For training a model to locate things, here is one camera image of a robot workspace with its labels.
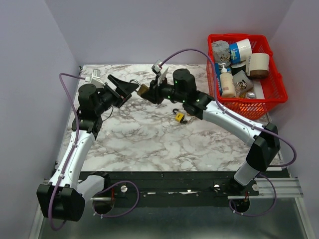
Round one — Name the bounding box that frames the red plastic basket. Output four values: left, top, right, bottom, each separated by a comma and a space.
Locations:
206, 33, 288, 120

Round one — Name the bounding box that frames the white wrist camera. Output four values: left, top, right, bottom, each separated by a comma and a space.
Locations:
85, 69, 105, 88
152, 60, 168, 86

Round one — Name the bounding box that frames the lotion pump bottle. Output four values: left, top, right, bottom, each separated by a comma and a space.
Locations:
219, 63, 236, 98

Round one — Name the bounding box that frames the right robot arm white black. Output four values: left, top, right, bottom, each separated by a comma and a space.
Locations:
138, 69, 280, 195

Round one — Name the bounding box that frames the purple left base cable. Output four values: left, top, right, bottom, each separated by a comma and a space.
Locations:
93, 180, 140, 219

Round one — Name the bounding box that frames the yellow black padlock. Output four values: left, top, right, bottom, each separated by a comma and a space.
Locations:
172, 108, 190, 124

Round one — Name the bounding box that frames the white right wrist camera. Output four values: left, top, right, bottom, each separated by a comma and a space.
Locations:
152, 60, 168, 86

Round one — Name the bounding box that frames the aluminium rail frame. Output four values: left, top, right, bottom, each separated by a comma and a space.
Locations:
29, 178, 315, 239

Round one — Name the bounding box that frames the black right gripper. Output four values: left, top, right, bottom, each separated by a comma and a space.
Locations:
141, 75, 186, 105

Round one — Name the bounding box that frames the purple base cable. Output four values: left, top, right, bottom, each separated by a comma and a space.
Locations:
93, 180, 140, 219
229, 174, 277, 217

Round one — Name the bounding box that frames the large brass padlock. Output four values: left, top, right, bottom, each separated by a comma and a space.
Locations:
130, 79, 149, 97

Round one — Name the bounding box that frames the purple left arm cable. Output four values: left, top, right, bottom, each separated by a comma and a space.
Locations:
48, 73, 88, 231

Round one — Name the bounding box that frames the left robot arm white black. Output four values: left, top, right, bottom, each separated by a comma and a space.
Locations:
36, 75, 138, 222

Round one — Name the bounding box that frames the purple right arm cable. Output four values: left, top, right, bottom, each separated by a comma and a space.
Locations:
159, 48, 297, 167

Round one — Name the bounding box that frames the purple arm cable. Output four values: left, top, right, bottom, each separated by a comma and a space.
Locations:
48, 73, 88, 231
159, 48, 297, 167

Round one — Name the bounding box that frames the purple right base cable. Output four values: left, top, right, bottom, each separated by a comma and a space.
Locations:
229, 174, 277, 217

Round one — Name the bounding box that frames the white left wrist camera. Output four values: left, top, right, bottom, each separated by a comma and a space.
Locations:
85, 69, 105, 88

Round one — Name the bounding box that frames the blue white paper cup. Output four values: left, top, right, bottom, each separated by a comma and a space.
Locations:
229, 38, 252, 64

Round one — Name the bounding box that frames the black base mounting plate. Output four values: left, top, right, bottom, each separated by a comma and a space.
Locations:
92, 171, 259, 208

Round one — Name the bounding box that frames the printed grey cup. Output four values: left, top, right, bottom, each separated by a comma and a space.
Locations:
233, 70, 253, 97

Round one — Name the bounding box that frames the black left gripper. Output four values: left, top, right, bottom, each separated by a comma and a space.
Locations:
95, 75, 140, 116

